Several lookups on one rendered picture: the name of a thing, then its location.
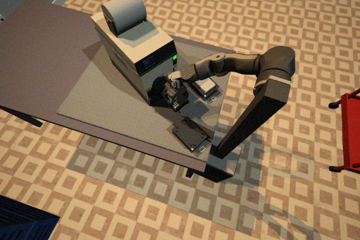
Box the grey cylinder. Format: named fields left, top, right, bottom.
left=101, top=0, right=147, bottom=34

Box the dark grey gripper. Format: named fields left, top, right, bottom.
left=162, top=79, right=187, bottom=106

